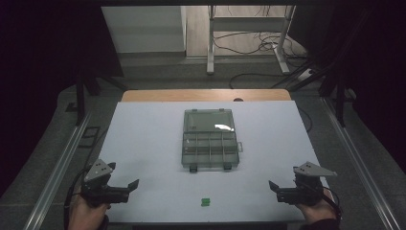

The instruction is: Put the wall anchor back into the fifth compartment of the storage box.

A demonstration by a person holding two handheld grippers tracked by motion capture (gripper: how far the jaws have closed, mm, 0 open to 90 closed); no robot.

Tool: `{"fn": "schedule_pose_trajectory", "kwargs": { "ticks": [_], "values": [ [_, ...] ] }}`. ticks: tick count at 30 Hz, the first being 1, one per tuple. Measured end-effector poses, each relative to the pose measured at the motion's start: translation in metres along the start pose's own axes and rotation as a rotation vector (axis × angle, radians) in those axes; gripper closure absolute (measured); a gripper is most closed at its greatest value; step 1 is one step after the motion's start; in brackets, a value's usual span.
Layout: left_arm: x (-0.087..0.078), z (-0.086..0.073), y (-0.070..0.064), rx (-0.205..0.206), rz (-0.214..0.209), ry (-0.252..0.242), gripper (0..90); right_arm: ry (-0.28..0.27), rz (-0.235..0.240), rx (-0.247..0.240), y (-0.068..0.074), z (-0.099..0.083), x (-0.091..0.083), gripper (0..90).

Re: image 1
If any wooden table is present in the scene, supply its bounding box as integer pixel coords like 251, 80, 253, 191
121, 88, 292, 104

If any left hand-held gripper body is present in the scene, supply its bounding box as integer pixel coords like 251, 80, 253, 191
80, 158, 131, 207

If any person's left hand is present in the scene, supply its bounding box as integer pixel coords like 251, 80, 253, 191
67, 192, 111, 230

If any long black floor cable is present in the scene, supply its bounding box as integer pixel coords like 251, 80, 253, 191
228, 72, 290, 90

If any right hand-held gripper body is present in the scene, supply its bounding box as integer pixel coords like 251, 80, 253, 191
276, 161, 338, 206

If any white cabinet panel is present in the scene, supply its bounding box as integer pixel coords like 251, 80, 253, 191
101, 6, 188, 54

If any white power strip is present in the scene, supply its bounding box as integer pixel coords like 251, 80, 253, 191
296, 67, 316, 82

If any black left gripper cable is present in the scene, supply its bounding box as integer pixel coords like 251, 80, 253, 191
63, 166, 93, 230

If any clear grey compartment box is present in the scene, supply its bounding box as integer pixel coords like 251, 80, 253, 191
181, 108, 244, 173

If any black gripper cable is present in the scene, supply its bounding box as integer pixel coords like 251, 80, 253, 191
63, 166, 93, 230
321, 186, 343, 222

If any tangle of black floor cables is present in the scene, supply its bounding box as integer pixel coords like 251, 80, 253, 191
213, 31, 308, 60

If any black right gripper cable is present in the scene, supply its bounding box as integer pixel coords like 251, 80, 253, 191
321, 186, 343, 222

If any thin black cable beside table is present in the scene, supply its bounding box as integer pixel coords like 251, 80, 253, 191
298, 106, 314, 134

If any aluminium rail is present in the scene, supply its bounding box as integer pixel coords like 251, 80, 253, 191
320, 96, 404, 230
22, 111, 94, 230

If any person's right hand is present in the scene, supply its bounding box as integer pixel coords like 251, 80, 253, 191
294, 187, 338, 226

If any dark metal stand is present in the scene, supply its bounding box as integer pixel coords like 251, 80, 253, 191
74, 61, 129, 127
271, 58, 350, 128

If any black rectangular floor frame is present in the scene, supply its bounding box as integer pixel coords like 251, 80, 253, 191
78, 126, 102, 149

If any white metal desk frame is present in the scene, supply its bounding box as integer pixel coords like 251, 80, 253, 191
206, 5, 297, 77

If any white board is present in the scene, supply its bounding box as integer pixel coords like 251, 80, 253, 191
94, 101, 330, 224

